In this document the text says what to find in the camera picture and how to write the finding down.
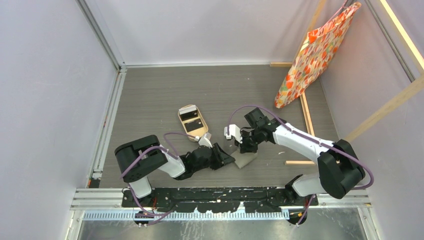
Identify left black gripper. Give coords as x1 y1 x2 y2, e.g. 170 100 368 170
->
193 142 235 173

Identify aluminium rail frame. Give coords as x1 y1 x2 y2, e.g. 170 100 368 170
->
66 0 382 240

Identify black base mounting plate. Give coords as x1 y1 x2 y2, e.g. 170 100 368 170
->
121 186 318 213

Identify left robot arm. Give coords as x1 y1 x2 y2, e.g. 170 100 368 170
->
114 133 236 207

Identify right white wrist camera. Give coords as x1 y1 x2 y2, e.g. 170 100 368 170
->
224 124 243 143

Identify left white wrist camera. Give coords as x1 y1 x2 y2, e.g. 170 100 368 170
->
198 132 213 148

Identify orange floral fabric bag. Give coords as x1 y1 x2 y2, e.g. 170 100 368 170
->
274 2 362 109

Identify gold oval tray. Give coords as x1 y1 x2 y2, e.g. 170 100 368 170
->
177 104 209 142

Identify purple cable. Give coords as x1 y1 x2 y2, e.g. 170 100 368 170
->
225 105 375 226
119 132 200 227

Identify black VIP credit card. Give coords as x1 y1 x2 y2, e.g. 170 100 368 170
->
184 118 204 133

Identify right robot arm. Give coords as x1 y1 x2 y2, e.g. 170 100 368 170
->
224 105 371 205

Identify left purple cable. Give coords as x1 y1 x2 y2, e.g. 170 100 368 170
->
119 132 200 227

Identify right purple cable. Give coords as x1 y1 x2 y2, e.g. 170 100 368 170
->
225 105 375 226

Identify wooden frame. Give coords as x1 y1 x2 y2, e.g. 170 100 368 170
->
269 0 424 166

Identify beige card holder wallet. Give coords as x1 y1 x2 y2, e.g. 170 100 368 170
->
230 150 258 169

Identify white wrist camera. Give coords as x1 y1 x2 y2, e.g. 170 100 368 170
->
198 132 213 148
224 124 243 143

